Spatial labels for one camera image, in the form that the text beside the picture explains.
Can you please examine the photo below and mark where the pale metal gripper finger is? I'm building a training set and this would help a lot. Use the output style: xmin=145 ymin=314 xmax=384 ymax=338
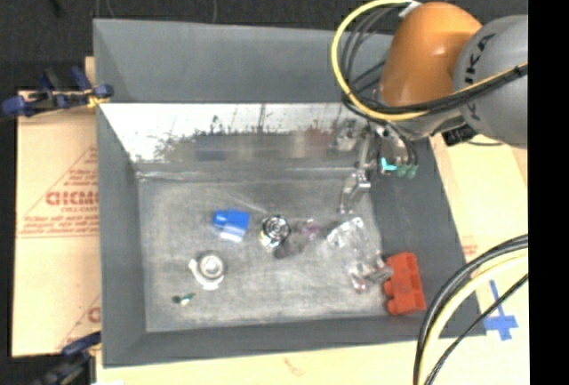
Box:
xmin=339 ymin=172 xmax=363 ymax=213
xmin=348 ymin=177 xmax=373 ymax=215

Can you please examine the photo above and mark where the clear plastic object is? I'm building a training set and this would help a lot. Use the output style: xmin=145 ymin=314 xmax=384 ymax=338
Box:
xmin=325 ymin=216 xmax=395 ymax=294

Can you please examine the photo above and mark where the shiny metal cylinder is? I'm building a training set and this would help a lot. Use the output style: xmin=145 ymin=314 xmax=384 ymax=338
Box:
xmin=259 ymin=214 xmax=293 ymax=249

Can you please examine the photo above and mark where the red toy brick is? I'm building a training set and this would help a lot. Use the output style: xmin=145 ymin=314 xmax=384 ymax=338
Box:
xmin=382 ymin=252 xmax=429 ymax=316

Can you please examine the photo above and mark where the blue and white plastic block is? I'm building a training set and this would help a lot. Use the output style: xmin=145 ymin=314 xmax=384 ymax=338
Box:
xmin=212 ymin=208 xmax=251 ymax=243

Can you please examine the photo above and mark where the grey metal bin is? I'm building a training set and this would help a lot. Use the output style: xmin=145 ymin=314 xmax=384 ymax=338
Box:
xmin=92 ymin=18 xmax=486 ymax=367

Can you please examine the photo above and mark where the white and metal round object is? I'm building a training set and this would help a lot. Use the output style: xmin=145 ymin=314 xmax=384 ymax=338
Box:
xmin=187 ymin=250 xmax=228 ymax=292

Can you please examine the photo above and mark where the brown cardboard board, red print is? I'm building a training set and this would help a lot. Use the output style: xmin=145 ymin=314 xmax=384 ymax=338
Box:
xmin=10 ymin=55 xmax=104 ymax=358

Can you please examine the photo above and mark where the black cylinder on white bracket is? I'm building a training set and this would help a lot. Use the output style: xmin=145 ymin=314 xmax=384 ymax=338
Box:
xmin=441 ymin=124 xmax=476 ymax=148

